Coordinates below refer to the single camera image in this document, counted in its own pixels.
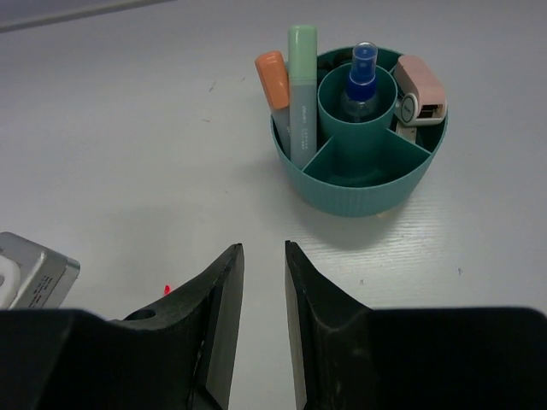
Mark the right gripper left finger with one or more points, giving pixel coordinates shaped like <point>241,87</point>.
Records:
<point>175,353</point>

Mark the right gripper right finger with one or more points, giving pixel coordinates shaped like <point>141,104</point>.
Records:
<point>346,355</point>

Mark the small blue-cap glue bottle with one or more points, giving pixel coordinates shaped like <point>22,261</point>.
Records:
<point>359,101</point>

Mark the pink eraser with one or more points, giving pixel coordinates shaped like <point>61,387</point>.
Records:
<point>421,99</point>

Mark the orange capped highlighter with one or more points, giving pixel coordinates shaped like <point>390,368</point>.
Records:
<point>273,76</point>

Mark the green highlighter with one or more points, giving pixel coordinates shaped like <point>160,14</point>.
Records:
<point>302,71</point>

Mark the teal round organizer container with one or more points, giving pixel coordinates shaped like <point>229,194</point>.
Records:
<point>360,169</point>

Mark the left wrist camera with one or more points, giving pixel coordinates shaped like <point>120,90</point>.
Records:
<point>32,275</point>

